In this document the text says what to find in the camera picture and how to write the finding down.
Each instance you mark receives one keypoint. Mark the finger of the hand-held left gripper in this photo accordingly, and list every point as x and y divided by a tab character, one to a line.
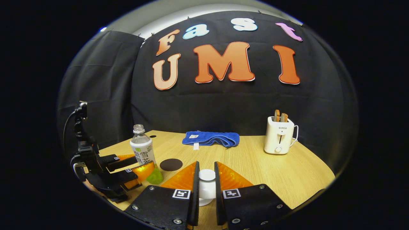
137	174
119	163

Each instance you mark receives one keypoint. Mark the black backdrop cloth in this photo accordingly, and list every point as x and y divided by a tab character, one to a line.
223	105

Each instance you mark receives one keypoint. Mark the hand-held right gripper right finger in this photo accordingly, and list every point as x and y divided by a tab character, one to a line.
246	207

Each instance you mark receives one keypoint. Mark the white toaster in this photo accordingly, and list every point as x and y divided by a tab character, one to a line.
278	139

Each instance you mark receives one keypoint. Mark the clear water bottle green label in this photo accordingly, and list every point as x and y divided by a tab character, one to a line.
142	150

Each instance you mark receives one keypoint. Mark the white saucer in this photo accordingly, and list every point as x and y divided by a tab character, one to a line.
205	203

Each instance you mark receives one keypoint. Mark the dark brown round coaster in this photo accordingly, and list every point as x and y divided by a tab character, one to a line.
171	164

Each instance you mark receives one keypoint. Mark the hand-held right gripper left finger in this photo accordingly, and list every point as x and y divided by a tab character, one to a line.
166	207

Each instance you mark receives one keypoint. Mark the brown toast slice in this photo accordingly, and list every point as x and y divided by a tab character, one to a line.
284	117
277	115

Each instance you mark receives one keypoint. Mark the blue towel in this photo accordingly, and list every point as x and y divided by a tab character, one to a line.
211	139

